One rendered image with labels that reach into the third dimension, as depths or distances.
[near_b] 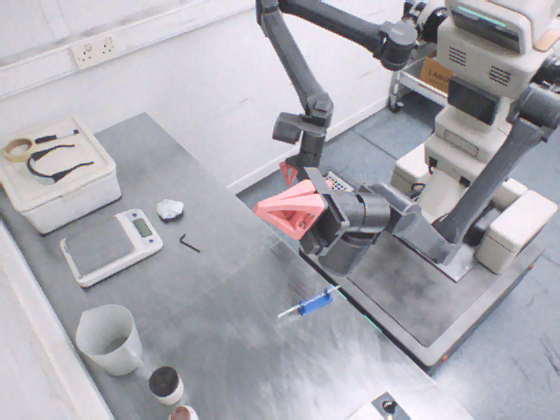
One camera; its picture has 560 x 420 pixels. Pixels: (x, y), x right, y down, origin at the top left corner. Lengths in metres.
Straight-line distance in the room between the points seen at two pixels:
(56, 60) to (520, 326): 2.14
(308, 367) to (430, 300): 0.75
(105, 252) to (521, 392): 1.69
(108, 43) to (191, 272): 0.83
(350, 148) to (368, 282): 1.28
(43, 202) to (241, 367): 0.75
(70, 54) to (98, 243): 0.64
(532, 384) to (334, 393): 1.21
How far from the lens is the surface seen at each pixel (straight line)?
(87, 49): 1.67
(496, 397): 2.12
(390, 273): 1.81
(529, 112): 1.12
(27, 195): 1.49
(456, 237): 1.09
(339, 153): 2.80
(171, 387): 1.10
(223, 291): 1.27
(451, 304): 1.80
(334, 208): 0.55
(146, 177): 1.62
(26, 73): 1.65
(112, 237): 1.41
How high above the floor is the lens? 1.83
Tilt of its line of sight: 49 degrees down
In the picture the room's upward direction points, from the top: straight up
